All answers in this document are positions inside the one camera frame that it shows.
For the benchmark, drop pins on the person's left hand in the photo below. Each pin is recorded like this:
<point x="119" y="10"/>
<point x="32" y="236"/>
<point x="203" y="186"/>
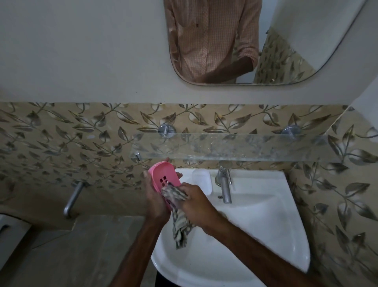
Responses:
<point x="155" y="204"/>

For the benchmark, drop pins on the person's right hand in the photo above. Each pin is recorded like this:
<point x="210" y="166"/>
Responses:
<point x="200" y="208"/>

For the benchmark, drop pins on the person's right fingers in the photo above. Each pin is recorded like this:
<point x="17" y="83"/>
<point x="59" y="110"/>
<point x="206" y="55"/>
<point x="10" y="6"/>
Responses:
<point x="189" y="190"/>

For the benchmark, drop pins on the person's left thumb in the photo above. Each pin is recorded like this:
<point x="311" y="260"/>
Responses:
<point x="146" y="178"/>

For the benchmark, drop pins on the pink plastic soap dish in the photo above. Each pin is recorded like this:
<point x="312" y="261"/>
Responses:
<point x="159" y="176"/>

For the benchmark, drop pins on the patterned cleaning cloth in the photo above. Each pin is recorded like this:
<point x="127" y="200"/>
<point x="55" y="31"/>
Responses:
<point x="180" y="227"/>

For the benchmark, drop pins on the person's left forearm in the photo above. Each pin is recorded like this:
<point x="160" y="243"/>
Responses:
<point x="138" y="254"/>

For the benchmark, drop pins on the person's right forearm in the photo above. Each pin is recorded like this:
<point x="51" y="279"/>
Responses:
<point x="260" y="260"/>

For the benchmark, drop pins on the chrome basin faucet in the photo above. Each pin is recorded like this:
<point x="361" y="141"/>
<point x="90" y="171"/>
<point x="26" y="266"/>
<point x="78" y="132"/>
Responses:
<point x="225" y="189"/>

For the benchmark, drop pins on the white ceramic wash basin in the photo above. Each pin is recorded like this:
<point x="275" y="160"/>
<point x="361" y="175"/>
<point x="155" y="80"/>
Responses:
<point x="260" y="224"/>

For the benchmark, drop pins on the small chrome wall stud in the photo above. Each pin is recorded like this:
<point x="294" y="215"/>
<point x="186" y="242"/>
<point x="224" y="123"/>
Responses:
<point x="137" y="156"/>

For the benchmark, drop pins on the chrome shelf bracket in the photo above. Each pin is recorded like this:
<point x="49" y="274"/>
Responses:
<point x="291" y="130"/>
<point x="165" y="130"/>

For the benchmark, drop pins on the glass wall shelf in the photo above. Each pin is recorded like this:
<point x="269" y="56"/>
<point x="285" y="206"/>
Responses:
<point x="236" y="147"/>

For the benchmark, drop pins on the chrome wall tap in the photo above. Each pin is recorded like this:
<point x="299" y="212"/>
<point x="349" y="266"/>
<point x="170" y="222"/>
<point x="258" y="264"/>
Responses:
<point x="72" y="199"/>

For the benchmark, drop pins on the rounded wall mirror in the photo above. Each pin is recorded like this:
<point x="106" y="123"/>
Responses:
<point x="295" y="35"/>

